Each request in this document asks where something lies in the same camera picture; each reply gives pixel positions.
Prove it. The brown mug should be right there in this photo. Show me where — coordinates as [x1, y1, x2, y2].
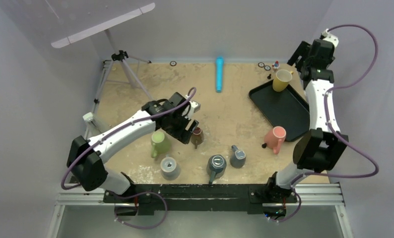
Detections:
[190, 127, 204, 149]

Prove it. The yellow mug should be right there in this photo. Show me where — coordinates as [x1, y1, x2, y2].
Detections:
[272, 69, 294, 92]

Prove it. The green mug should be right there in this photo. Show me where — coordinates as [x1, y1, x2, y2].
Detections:
[150, 131, 171, 158]

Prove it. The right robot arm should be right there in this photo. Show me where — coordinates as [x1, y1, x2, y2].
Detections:
[262, 37, 348, 202]

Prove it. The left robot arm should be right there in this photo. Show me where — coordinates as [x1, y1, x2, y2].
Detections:
[66, 87, 199, 203]

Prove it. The light grey mug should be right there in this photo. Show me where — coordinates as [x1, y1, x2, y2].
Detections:
[160, 156, 181, 180]

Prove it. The dark blue-grey mug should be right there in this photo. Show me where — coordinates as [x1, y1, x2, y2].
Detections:
[206, 154, 227, 185]

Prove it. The slate blue mug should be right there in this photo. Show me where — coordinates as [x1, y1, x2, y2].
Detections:
[230, 145, 246, 169]

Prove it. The pink mug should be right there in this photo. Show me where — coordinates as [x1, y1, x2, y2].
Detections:
[262, 126, 286, 155]

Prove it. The small figurine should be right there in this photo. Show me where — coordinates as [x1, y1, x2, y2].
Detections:
[272, 61, 280, 72]

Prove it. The black tray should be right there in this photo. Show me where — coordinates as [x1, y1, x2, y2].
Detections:
[248, 81, 310, 142]

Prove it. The blue cylinder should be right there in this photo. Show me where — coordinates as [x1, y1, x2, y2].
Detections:
[215, 57, 224, 93]

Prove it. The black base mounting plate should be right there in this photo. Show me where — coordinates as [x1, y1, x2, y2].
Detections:
[104, 184, 297, 215]

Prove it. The tripod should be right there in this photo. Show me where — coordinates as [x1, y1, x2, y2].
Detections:
[93, 50, 155, 106]

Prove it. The overhead light panel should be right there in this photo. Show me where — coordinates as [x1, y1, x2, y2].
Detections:
[51, 0, 155, 49]

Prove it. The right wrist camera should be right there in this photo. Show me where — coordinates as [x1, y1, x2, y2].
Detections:
[320, 29, 339, 48]

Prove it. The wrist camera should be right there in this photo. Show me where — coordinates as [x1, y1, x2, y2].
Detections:
[185, 101, 201, 119]
[320, 29, 339, 48]

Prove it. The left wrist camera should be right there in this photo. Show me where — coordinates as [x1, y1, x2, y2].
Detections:
[185, 101, 201, 119]

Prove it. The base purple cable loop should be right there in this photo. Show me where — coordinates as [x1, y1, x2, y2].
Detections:
[114, 188, 169, 230]

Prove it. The aluminium frame rail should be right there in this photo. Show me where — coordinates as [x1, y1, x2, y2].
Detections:
[46, 183, 353, 238]

